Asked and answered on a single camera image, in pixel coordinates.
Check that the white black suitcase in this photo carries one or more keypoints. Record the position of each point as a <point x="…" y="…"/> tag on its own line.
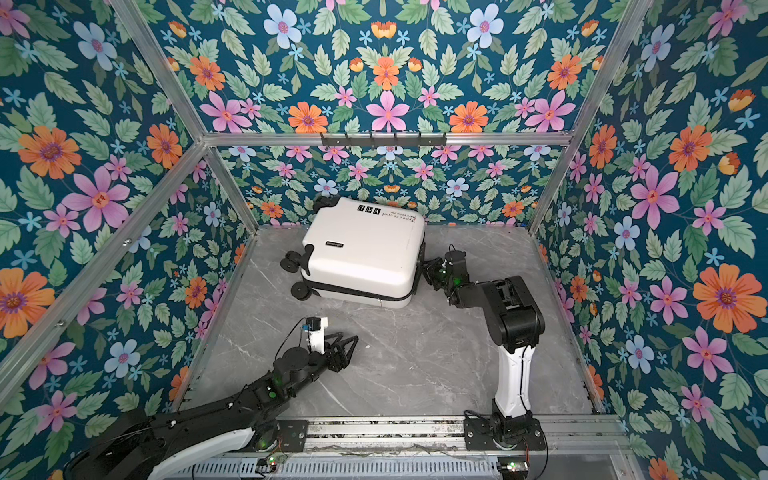
<point x="359" y="252"/>

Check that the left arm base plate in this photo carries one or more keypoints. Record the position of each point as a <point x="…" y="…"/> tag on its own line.
<point x="287" y="436"/>

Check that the aluminium mounting rail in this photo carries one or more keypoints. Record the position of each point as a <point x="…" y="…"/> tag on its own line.
<point x="442" y="435"/>

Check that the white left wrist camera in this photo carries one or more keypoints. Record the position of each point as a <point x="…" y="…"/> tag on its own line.
<point x="315" y="329"/>

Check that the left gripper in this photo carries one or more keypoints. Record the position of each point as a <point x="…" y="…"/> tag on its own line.
<point x="340" y="364"/>

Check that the aluminium frame cage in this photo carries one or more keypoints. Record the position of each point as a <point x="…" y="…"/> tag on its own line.
<point x="109" y="107"/>

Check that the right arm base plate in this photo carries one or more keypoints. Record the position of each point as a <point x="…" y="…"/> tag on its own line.
<point x="507" y="434"/>

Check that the metal hook bar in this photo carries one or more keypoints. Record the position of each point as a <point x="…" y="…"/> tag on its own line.
<point x="405" y="140"/>

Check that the white perforated cable tray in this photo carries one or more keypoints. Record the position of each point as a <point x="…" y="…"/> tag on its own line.
<point x="434" y="467"/>

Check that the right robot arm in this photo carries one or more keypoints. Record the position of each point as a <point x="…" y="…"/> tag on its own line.
<point x="515" y="324"/>

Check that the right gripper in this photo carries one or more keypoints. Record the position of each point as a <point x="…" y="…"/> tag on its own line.
<point x="431" y="269"/>

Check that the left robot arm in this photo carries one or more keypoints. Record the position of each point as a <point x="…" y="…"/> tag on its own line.
<point x="142" y="446"/>

